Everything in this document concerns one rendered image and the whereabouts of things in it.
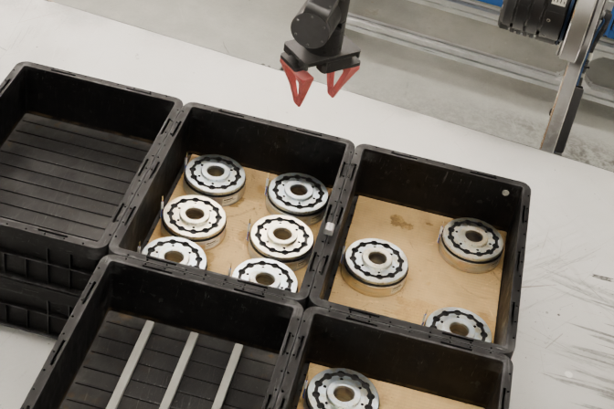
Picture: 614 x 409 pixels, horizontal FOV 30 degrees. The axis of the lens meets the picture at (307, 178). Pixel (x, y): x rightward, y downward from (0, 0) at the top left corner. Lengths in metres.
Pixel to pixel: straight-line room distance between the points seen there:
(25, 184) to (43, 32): 0.67
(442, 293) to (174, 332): 0.44
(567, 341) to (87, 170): 0.87
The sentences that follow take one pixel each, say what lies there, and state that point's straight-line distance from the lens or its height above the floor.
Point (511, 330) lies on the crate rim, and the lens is 1.67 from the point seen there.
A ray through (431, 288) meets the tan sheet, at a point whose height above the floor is 0.83.
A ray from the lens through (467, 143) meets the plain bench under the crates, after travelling 2.38.
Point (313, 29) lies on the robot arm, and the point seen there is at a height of 1.24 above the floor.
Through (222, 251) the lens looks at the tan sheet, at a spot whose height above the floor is 0.83.
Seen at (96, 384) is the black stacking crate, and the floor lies 0.83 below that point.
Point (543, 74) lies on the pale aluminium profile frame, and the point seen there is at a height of 0.14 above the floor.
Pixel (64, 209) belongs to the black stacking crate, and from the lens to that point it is 1.89.
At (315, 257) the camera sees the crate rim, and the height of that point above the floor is 0.93.
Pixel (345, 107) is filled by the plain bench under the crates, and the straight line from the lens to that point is 2.40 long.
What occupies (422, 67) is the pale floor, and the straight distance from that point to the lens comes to 3.89.
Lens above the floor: 2.09
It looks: 39 degrees down
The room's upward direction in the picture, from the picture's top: 10 degrees clockwise
